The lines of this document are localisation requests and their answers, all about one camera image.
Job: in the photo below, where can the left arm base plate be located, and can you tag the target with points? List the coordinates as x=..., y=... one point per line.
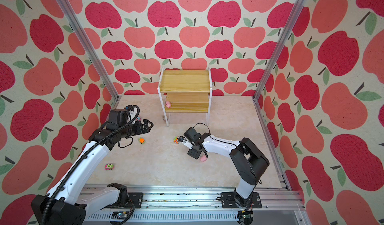
x=128, y=200

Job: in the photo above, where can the front aluminium rail frame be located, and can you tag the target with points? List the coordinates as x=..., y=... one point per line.
x=200, y=206

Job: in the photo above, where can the wooden two-tier white-frame shelf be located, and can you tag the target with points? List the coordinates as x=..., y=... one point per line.
x=189, y=91

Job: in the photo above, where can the aluminium frame post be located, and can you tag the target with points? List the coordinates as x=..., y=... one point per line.
x=286, y=32
x=71, y=16

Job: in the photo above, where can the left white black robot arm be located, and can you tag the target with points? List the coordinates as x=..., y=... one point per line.
x=61, y=205

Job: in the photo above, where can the right aluminium frame post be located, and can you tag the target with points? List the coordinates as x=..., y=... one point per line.
x=286, y=32

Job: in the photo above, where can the pink blue toy car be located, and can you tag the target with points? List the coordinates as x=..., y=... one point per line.
x=109, y=167

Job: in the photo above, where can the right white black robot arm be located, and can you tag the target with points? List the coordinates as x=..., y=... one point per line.
x=247, y=158

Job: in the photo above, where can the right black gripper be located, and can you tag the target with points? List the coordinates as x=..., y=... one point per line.
x=192, y=154

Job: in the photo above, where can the left aluminium frame post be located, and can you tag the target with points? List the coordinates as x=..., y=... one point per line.
x=71, y=16

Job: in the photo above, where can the multicolour toy car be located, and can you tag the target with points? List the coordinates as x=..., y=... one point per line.
x=176, y=139

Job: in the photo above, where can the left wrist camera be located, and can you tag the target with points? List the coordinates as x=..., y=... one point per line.
x=133, y=113

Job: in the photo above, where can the orange green toy car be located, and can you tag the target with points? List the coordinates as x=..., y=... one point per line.
x=141, y=140

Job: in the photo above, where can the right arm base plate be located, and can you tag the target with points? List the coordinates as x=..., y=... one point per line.
x=235, y=201

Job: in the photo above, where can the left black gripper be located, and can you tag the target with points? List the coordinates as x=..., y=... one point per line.
x=147, y=129

